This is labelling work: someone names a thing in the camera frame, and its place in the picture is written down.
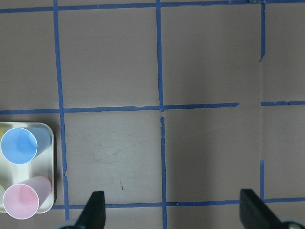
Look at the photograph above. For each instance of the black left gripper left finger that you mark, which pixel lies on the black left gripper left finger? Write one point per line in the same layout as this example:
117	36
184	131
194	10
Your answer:
93	215

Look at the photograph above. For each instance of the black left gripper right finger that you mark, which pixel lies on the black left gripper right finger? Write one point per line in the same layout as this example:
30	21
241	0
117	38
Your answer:
255	214

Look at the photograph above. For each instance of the cream plastic tray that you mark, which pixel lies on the cream plastic tray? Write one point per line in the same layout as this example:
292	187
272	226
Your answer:
27	169

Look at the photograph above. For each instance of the yellow plastic cup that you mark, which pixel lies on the yellow plastic cup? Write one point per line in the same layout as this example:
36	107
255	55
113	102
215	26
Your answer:
1	134

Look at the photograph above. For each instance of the pink plastic cup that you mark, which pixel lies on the pink plastic cup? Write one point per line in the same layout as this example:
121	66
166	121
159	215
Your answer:
22	200

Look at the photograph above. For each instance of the light blue plastic cup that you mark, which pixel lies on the light blue plastic cup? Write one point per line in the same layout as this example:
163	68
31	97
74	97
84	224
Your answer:
20	145

